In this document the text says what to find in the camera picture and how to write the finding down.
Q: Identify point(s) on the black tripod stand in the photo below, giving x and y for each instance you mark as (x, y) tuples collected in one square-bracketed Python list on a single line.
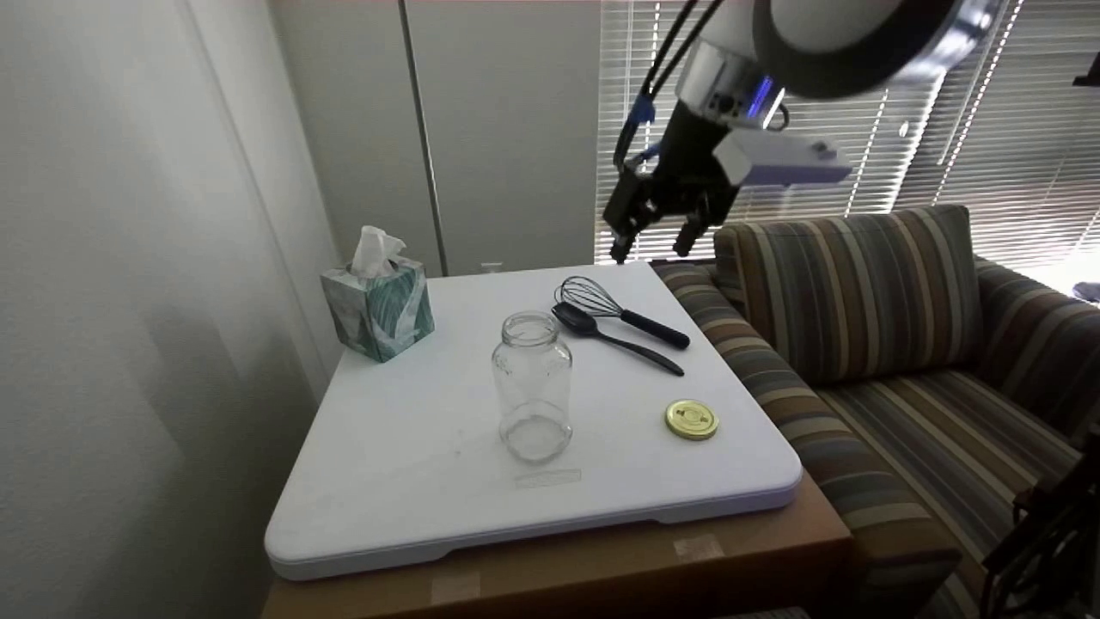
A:
[(1045, 566)]

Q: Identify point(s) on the white table top board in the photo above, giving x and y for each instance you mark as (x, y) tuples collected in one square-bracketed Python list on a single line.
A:
[(416, 460)]

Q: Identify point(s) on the white window blinds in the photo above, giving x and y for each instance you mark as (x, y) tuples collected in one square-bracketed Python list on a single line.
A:
[(1012, 136)]

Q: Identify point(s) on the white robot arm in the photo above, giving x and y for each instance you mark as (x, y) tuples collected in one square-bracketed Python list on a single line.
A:
[(747, 56)]

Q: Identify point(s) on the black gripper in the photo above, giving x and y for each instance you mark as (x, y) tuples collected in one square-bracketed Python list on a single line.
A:
[(684, 179)]

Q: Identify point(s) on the teal tissue box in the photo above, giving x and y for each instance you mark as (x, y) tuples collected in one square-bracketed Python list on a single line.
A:
[(379, 298)]

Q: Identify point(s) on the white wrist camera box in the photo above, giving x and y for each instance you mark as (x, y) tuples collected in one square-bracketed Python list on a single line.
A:
[(777, 158)]

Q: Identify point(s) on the clear glass jar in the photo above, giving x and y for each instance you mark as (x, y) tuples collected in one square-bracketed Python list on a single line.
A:
[(533, 387)]

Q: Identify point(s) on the yellow metal jar lid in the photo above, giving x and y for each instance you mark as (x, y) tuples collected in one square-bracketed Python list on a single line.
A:
[(692, 419)]

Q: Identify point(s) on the striped armchair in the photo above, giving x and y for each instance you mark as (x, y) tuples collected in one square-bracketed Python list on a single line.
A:
[(921, 387)]

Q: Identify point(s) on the wooden brown table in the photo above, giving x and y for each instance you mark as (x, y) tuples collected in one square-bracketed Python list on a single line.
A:
[(629, 571)]

